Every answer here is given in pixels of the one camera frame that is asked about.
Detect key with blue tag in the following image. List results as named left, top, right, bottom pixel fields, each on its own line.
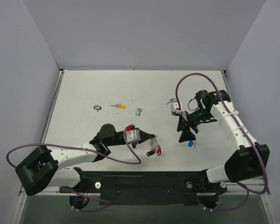
left=188, top=140, right=197, bottom=149

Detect red keyring with keys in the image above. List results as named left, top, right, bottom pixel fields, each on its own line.
left=149, top=138, right=161, bottom=156

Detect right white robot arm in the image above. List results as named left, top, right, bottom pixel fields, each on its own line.
left=170, top=90, right=270, bottom=191

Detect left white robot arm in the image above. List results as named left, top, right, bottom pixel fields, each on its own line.
left=15, top=124, right=161, bottom=196

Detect key with black tag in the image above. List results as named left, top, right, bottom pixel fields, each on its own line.
left=167, top=98, right=177, bottom=105

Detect key with green tag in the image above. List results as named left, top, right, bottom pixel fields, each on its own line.
left=135, top=108, right=142, bottom=116

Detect key with yellow tag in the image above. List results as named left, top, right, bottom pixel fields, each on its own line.
left=111, top=104, right=126, bottom=109

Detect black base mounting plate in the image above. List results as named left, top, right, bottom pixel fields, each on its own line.
left=59, top=168, right=227, bottom=208

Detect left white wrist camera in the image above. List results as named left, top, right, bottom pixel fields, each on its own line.
left=125, top=125, right=140, bottom=144

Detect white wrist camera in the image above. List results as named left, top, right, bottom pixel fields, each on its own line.
left=125, top=125, right=140, bottom=144
left=170, top=102, right=184, bottom=116

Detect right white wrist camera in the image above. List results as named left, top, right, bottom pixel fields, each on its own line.
left=170, top=102, right=184, bottom=116

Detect aluminium frame rail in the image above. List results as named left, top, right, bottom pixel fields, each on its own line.
left=14, top=173, right=273, bottom=224

